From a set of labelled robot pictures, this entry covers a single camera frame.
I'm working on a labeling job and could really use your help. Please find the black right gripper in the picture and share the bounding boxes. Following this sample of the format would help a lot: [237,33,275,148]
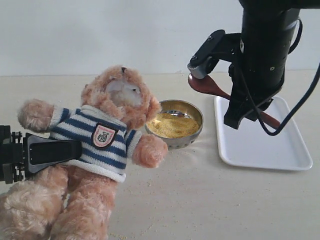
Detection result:
[223,0,301,130]

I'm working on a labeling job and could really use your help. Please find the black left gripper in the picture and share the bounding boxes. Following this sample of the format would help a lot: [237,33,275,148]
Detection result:
[0,125,82,184]

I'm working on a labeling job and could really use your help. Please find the dark red wooden spoon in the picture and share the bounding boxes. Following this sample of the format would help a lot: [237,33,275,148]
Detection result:
[187,73,281,130]

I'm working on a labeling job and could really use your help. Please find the tan teddy bear striped sweater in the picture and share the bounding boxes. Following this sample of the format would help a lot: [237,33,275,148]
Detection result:
[0,65,168,240]

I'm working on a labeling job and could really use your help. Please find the white plastic tray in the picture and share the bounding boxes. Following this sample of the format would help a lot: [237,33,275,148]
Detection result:
[214,97,313,171]

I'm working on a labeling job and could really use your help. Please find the steel bowl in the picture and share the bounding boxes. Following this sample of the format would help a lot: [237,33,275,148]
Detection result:
[145,99,203,149]

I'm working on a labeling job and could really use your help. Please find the yellow millet grains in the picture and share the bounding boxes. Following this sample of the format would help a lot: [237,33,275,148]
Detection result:
[146,113,200,139]

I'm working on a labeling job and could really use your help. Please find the black cable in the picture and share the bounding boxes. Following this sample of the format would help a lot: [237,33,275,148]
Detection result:
[234,18,320,137]

